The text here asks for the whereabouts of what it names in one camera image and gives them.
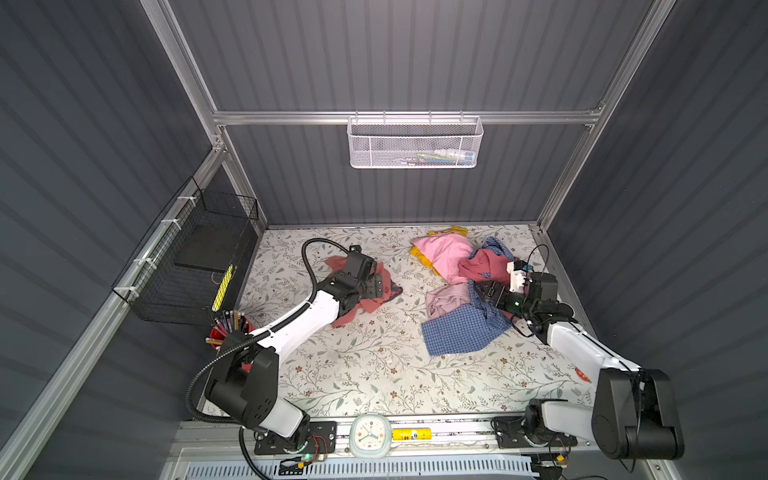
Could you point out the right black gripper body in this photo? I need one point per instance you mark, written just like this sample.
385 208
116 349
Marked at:
508 301

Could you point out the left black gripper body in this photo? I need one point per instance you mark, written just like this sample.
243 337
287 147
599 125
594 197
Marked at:
372 288

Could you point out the dark pink shirt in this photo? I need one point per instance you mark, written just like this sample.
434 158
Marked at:
486 265

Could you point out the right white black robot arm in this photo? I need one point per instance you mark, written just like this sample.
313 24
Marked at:
634 414

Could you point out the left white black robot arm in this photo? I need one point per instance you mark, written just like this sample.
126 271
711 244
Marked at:
240 385

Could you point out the yellow cloth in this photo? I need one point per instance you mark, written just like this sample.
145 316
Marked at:
440 251

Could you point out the light pink cloth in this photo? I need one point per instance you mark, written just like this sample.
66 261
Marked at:
447 298

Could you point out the red round sticker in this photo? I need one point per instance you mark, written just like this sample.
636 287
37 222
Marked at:
582 375

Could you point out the floral table mat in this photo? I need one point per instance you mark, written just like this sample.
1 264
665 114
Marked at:
379 362

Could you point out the blue checked shirt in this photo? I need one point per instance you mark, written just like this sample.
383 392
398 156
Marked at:
471 327

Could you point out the red pencil cup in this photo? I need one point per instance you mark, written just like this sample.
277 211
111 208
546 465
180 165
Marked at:
228 323

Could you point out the yellow ruler in basket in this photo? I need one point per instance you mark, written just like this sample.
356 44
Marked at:
223 288

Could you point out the items in white basket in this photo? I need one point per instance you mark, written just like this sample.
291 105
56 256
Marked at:
448 158

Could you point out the mint analog clock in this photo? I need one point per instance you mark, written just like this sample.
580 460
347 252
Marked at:
370 436

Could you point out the yellow spirit level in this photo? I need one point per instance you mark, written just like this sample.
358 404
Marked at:
411 434

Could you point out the white vent grille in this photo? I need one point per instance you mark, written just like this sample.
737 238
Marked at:
492 466

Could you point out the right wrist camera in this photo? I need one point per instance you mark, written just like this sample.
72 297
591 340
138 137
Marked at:
518 271

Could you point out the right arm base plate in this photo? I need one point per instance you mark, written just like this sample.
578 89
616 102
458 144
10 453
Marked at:
517 431

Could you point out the white wire wall basket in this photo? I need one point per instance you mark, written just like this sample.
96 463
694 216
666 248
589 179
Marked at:
376 142

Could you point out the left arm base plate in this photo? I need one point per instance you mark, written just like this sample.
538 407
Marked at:
314 437

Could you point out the black wire wall basket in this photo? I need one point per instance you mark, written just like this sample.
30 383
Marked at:
176 280

